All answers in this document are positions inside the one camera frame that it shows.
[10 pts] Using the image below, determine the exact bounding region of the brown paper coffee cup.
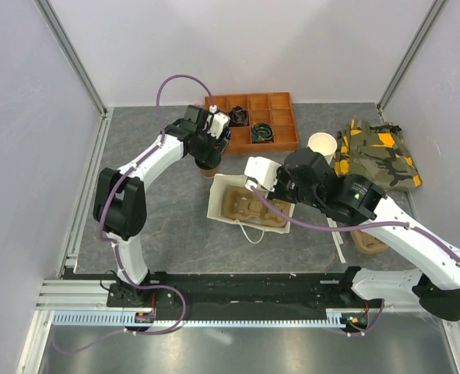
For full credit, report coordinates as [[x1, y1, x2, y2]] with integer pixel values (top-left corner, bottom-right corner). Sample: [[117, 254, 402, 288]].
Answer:
[[199, 167, 219, 178]]

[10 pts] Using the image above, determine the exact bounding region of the white straw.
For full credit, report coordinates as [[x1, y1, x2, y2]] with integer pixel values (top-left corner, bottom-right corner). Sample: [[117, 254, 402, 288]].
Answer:
[[334, 242, 346, 264], [327, 217, 343, 245]]

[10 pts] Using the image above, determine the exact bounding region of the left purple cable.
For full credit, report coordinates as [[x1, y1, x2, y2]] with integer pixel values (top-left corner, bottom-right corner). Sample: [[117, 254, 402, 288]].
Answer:
[[51, 73, 217, 355]]

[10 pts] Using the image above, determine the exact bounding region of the slotted cable duct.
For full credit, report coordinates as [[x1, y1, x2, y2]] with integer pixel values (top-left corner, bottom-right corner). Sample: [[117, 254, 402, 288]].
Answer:
[[53, 310, 369, 329]]

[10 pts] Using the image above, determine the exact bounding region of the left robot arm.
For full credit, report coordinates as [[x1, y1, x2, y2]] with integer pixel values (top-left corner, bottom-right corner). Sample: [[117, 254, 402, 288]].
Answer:
[[93, 105, 230, 306]]

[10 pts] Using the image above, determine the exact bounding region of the green yellow rolled tie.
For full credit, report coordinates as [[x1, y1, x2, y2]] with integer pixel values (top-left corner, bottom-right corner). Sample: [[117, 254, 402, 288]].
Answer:
[[251, 122, 274, 143]]

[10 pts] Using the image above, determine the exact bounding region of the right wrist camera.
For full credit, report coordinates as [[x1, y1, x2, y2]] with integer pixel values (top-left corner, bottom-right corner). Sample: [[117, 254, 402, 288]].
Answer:
[[244, 157, 281, 192]]

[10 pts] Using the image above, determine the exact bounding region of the camouflage cloth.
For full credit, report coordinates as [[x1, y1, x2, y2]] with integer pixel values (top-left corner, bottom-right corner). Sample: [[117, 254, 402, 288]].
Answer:
[[333, 118, 422, 192]]

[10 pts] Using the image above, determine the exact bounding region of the brown rolled tie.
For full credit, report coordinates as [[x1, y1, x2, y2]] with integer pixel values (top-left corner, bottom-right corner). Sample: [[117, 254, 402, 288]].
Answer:
[[229, 106, 249, 127]]

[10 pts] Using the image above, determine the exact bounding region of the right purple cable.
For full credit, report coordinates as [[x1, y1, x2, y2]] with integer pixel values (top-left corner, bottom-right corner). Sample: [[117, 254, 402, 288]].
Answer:
[[248, 182, 460, 337]]

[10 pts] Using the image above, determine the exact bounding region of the purple cable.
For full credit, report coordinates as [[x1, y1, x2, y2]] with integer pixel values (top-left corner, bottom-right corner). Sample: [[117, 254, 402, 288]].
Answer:
[[248, 182, 460, 337], [51, 73, 217, 355]]

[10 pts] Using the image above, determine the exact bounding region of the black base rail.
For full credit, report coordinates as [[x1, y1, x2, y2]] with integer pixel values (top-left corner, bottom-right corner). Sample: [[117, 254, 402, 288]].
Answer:
[[104, 268, 386, 324]]

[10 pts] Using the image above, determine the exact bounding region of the cardboard cup carrier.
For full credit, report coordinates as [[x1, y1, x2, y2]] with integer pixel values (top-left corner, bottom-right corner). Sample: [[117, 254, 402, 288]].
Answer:
[[350, 231, 389, 255], [221, 186, 287, 228]]

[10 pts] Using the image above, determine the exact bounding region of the orange wooden compartment tray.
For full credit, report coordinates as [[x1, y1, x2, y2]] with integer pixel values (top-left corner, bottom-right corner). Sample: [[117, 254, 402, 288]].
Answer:
[[204, 92, 299, 154]]

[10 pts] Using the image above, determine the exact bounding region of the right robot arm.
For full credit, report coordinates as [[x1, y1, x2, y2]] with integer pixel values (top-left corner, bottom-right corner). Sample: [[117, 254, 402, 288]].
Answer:
[[259, 148, 460, 321]]

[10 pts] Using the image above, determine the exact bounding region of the green printed paper bag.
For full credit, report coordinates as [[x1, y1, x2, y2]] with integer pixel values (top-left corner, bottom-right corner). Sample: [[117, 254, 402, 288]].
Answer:
[[206, 174, 295, 245]]

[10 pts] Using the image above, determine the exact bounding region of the stack of paper cups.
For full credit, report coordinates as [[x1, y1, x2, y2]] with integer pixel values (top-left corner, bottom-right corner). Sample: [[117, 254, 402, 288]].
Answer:
[[307, 132, 337, 164]]

